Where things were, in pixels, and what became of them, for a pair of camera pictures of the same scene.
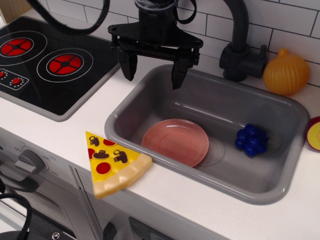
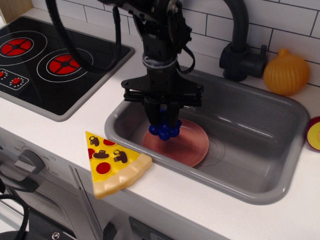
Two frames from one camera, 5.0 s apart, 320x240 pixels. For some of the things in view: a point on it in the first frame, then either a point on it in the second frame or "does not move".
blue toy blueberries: (252, 139) -> (163, 129)
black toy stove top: (48, 71) does not move
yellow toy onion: (286, 75) does not move
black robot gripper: (157, 34) -> (162, 84)
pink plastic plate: (177, 141) does not move
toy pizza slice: (112, 166) does not move
